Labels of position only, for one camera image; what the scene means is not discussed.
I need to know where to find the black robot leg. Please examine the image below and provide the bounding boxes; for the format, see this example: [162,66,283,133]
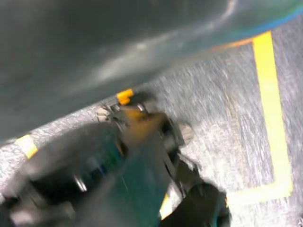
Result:
[0,89,232,227]

